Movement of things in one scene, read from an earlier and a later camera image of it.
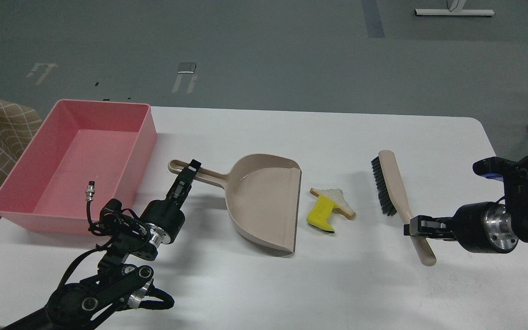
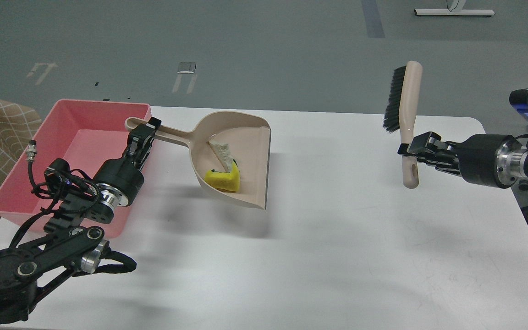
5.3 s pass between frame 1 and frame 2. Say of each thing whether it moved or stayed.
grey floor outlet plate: stayed
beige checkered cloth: stayed
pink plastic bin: moved
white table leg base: stayed
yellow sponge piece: moved
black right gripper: moved
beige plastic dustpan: moved
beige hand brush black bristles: moved
